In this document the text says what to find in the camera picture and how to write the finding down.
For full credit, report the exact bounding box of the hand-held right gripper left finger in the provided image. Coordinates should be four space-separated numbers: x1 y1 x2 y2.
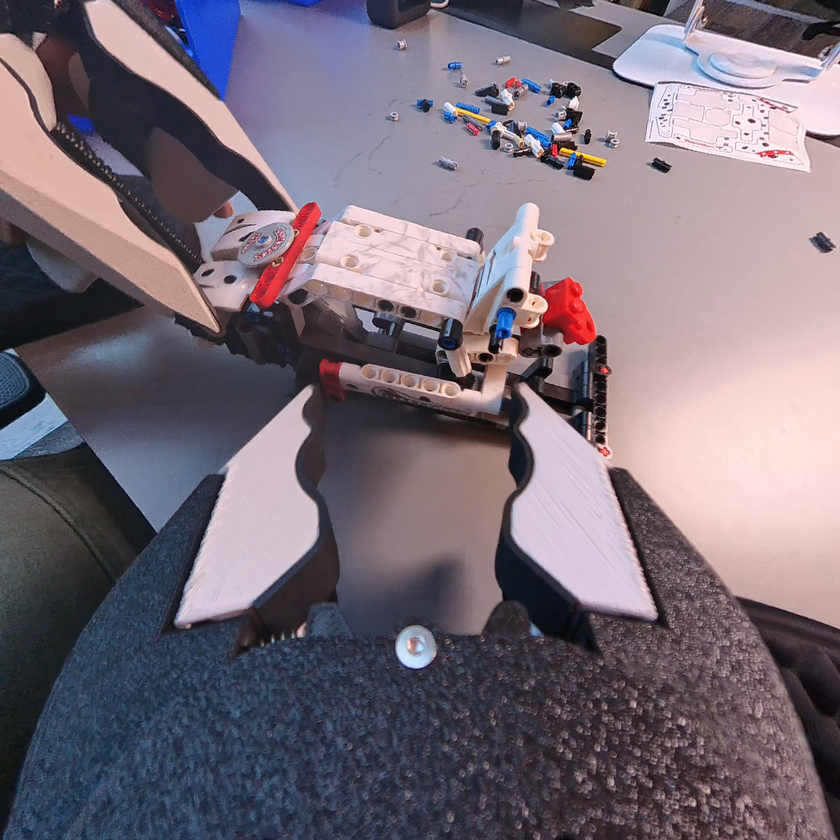
175 385 340 628

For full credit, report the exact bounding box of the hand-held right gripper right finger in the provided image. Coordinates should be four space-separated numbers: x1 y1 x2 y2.
497 385 660 620

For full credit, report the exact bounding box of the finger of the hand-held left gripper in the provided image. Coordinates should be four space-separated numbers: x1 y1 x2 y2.
0 37 224 333
77 0 298 220

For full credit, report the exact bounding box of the brick-built truck model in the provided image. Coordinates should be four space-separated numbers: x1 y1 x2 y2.
197 197 611 454

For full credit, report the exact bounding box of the pile of small brick pieces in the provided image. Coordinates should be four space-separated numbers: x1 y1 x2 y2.
414 73 618 182

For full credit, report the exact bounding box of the blue storage bin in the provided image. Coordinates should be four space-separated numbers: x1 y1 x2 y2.
171 0 244 99

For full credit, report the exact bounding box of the person's torso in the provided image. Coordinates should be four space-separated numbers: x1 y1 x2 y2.
0 447 158 815

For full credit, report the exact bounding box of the sticker sheet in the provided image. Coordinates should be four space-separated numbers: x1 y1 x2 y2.
646 82 811 172

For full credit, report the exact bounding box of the white book stand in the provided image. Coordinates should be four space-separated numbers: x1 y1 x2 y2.
613 0 840 139

